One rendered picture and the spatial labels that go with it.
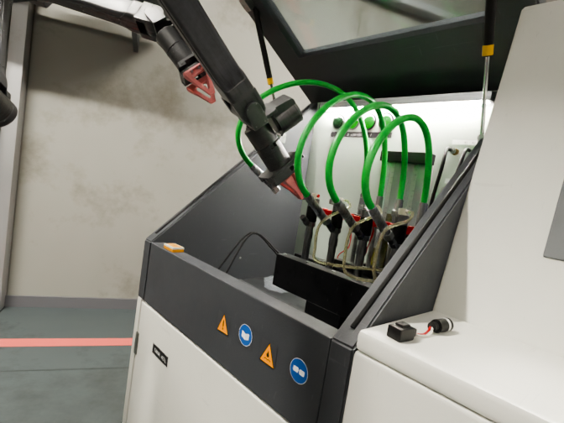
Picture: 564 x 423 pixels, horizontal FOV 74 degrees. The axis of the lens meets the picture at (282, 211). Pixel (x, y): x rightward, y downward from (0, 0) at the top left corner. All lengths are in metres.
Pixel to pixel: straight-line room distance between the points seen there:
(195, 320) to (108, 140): 2.33
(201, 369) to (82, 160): 2.40
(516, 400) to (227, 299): 0.49
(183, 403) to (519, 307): 0.68
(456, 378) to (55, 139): 2.91
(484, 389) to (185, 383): 0.63
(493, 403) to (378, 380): 0.13
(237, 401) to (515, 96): 0.74
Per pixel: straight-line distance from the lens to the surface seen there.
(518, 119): 0.78
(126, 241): 3.11
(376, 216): 0.70
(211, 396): 0.84
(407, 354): 0.51
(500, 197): 0.73
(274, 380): 0.67
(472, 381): 0.48
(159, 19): 1.08
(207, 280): 0.80
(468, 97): 1.05
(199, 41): 0.73
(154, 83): 3.10
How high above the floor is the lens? 1.16
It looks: 5 degrees down
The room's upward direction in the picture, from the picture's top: 9 degrees clockwise
